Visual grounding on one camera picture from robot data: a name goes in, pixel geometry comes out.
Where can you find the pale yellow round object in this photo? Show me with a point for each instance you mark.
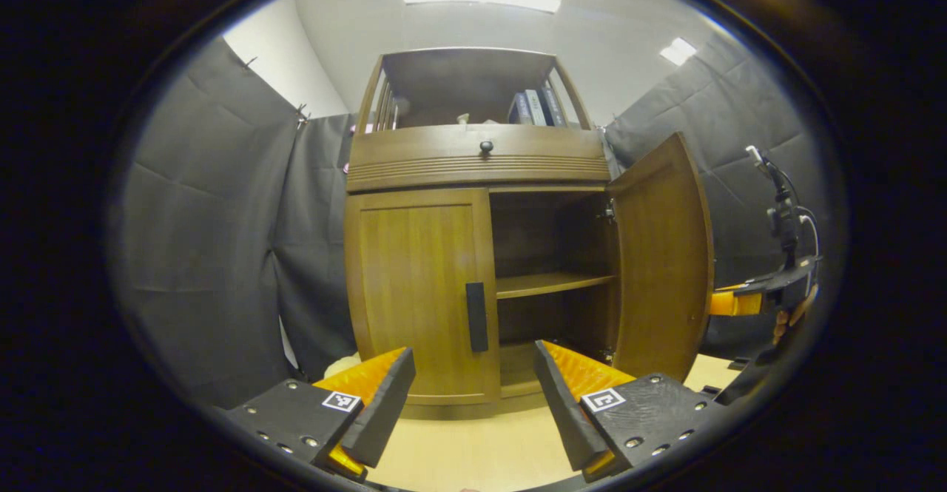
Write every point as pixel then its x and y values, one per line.
pixel 340 365

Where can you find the black backdrop cloth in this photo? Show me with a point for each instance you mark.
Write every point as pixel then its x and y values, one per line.
pixel 207 218

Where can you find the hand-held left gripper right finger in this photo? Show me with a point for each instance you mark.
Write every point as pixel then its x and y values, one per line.
pixel 566 418

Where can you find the wooden cabinet drawer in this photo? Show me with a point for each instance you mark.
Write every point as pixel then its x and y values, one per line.
pixel 414 148

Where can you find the grey book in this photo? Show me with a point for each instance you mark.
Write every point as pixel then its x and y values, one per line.
pixel 536 109

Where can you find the small ceiling light panel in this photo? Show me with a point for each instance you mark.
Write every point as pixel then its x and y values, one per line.
pixel 678 51

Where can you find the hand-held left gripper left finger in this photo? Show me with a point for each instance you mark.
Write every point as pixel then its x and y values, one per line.
pixel 385 410

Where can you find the wooden shoe cabinet door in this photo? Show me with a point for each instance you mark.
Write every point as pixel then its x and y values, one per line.
pixel 662 270
pixel 414 292

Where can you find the wooden double-door shoe cabinet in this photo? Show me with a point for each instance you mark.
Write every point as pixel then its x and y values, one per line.
pixel 459 78

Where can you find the dark blue book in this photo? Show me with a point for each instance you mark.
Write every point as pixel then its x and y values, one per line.
pixel 519 110

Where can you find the metal door hinge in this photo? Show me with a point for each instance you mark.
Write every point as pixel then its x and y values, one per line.
pixel 608 211
pixel 610 356

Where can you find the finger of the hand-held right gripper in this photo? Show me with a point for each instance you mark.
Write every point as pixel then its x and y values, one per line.
pixel 732 303

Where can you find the wooden inner cabinet shelf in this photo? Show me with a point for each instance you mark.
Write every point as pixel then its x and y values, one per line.
pixel 547 283

